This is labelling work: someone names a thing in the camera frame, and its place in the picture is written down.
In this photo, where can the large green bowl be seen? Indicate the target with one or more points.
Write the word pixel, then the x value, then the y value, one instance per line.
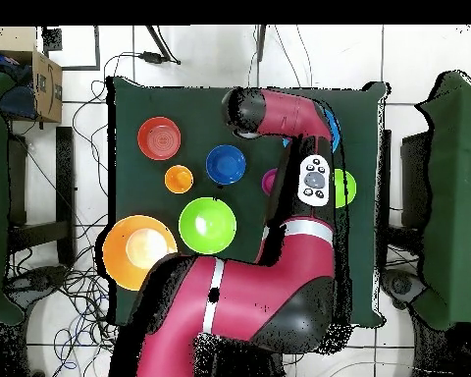
pixel 207 226

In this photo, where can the dark blue bowl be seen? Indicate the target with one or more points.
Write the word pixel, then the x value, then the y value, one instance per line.
pixel 225 165

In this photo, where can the red plastic bowl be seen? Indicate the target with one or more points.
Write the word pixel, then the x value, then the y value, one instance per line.
pixel 159 138

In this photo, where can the large light blue bowl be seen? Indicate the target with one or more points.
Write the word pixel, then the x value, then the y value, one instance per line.
pixel 334 125

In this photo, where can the black power adapter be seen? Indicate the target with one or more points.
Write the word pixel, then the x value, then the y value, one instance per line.
pixel 151 57

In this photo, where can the dark blue bag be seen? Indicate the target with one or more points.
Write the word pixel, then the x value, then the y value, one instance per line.
pixel 17 102

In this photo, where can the small green ribbed bowl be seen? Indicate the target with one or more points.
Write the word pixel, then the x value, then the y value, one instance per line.
pixel 345 188

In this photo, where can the purple plastic cup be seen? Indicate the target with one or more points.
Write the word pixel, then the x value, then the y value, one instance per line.
pixel 269 181

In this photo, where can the dark green tablecloth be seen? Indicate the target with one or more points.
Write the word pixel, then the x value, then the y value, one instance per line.
pixel 180 106

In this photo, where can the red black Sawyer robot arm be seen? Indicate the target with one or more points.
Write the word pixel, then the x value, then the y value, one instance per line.
pixel 251 290

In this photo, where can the orange ribbed plastic cup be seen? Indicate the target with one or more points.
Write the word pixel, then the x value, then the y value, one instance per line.
pixel 179 179

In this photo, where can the cardboard box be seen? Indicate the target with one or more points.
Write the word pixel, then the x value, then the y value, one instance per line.
pixel 47 90

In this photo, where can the large yellow bowl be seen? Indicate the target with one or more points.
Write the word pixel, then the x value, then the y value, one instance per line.
pixel 129 251

